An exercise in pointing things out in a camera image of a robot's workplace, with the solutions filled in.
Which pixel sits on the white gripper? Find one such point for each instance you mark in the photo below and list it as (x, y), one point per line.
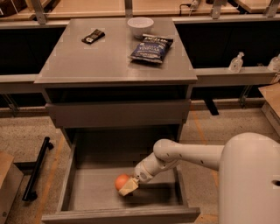
(142, 172)

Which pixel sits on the orange fruit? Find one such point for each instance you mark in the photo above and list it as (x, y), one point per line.
(121, 180)

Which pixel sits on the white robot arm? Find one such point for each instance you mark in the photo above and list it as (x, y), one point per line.
(249, 171)

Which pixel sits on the open grey middle drawer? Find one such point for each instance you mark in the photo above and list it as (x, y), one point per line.
(97, 157)

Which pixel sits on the closed grey top drawer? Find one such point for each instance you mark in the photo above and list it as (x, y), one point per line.
(118, 113)

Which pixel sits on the grey drawer cabinet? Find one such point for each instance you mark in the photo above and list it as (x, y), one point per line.
(76, 72)

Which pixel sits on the wooden box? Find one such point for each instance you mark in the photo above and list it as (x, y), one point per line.
(10, 180)

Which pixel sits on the blue chip bag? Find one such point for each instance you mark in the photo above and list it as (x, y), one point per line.
(152, 49)

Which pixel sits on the black snack bar wrapper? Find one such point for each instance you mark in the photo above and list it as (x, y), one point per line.
(95, 35)

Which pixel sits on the white bowl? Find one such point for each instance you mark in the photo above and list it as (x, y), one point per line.
(140, 26)

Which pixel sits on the clear sanitizer bottle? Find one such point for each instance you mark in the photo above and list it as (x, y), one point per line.
(236, 63)

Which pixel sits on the cardboard box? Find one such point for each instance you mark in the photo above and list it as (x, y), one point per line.
(271, 107)

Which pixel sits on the black bar handle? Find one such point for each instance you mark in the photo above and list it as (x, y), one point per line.
(29, 193)

